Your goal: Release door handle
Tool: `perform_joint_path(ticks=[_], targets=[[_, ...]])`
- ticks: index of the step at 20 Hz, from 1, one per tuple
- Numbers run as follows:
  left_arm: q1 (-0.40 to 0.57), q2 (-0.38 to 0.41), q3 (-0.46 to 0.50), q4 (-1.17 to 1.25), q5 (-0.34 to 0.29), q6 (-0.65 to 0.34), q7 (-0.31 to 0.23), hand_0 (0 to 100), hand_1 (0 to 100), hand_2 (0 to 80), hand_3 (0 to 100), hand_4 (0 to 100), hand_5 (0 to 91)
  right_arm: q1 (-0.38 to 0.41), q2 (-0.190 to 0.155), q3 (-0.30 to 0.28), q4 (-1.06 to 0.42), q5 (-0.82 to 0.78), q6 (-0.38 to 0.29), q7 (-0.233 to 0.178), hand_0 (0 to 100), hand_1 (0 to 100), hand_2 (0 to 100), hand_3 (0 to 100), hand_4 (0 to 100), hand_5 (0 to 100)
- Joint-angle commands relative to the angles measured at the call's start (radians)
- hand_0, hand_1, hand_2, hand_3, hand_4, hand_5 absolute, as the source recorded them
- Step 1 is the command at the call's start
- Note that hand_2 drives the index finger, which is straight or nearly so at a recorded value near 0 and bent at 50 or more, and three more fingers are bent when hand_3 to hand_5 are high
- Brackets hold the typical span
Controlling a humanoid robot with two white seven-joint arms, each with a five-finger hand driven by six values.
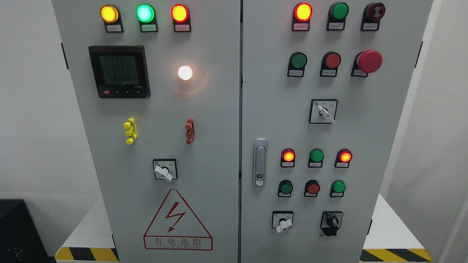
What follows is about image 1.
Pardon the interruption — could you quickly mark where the red lit indicator top right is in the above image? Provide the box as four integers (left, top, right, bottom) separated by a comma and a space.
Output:
291, 2, 313, 31

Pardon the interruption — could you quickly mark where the green indicator middle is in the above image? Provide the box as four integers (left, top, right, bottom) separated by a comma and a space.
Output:
308, 148, 324, 168

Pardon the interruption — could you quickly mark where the green push button upper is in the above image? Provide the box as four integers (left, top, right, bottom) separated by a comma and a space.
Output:
287, 52, 307, 77

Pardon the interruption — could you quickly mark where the red-orange indicator light left door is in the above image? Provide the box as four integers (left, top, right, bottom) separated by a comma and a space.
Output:
171, 3, 192, 32

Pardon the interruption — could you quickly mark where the green push button lower left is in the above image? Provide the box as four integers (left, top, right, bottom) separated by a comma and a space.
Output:
277, 180, 294, 198

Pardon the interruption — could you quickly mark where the red terminal connector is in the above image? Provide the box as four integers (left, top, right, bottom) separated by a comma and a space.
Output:
185, 118, 195, 145

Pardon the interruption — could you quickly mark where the red push button upper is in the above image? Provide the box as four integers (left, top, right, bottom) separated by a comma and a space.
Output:
320, 52, 341, 77

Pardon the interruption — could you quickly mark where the white platform hazard striped base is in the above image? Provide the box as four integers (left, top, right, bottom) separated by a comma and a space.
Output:
54, 196, 432, 263

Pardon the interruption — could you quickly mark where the left grey cabinet door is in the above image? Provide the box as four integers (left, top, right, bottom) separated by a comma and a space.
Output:
52, 0, 241, 263

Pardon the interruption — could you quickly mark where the white lit indicator light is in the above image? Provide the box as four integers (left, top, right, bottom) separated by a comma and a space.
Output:
177, 65, 193, 81

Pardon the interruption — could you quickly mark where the right grey cabinet door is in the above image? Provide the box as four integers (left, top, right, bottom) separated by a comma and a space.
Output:
240, 0, 433, 263

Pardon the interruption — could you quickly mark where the green indicator top right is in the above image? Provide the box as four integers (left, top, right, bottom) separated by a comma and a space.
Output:
327, 2, 349, 31

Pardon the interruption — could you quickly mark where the red lit indicator middle left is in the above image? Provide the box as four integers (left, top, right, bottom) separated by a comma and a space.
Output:
280, 148, 295, 168

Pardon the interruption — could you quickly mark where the yellow terminal connector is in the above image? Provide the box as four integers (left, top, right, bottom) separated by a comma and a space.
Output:
123, 118, 137, 145

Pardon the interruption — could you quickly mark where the red push button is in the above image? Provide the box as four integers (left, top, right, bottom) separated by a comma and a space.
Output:
303, 180, 320, 198
320, 52, 341, 77

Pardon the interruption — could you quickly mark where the white rotary switch lower right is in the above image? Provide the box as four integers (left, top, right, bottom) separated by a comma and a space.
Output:
271, 211, 294, 234

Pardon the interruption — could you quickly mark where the grey cabinet door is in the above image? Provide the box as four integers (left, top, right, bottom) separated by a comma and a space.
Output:
240, 0, 433, 263
52, 0, 241, 263

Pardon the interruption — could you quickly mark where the dark red buzzer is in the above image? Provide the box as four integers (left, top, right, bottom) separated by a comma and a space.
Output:
361, 2, 385, 31

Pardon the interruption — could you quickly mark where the black rotary selector switch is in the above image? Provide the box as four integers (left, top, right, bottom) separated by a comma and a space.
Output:
320, 211, 344, 236

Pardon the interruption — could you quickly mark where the green lit indicator light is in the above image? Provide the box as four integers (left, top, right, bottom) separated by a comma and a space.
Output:
136, 3, 158, 32

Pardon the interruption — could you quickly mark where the red push button lower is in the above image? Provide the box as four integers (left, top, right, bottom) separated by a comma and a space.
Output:
303, 180, 320, 198

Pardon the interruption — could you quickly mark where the red electric hazard warning sticker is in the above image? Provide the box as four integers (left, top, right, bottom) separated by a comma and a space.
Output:
143, 188, 213, 250

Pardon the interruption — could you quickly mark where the red emergency stop button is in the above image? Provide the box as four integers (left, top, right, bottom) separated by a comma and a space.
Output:
351, 49, 383, 77

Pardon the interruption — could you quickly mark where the white rotary switch left door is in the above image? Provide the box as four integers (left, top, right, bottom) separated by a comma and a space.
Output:
152, 159, 178, 182

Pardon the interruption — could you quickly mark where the green push button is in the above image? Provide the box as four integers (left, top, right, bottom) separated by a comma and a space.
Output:
287, 52, 307, 77
277, 180, 294, 198
330, 180, 346, 198

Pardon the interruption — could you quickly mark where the green push button lower right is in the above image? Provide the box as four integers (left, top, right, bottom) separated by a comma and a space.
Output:
330, 180, 346, 198

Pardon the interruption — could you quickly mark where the red lit indicator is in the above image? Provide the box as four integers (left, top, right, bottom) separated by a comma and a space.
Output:
280, 148, 295, 168
334, 149, 353, 168
291, 2, 313, 31

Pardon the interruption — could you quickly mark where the black box lower left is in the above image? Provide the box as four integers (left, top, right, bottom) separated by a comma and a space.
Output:
0, 199, 50, 263

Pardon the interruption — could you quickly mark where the white rotary switch upper right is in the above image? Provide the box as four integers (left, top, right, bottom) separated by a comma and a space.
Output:
309, 99, 338, 124

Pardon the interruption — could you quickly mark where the white rotary switch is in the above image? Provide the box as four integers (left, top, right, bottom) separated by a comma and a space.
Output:
309, 99, 338, 124
271, 211, 294, 234

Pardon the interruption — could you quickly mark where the yellow indicator light top left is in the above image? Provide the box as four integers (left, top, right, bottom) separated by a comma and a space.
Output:
100, 4, 124, 33

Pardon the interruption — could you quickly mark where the black digital power meter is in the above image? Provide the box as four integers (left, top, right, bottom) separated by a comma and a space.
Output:
88, 45, 151, 99

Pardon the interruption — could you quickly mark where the red lit indicator middle right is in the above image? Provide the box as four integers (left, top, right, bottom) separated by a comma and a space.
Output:
334, 149, 353, 168

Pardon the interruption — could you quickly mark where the silver door handle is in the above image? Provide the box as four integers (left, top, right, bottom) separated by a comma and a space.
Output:
253, 138, 268, 187

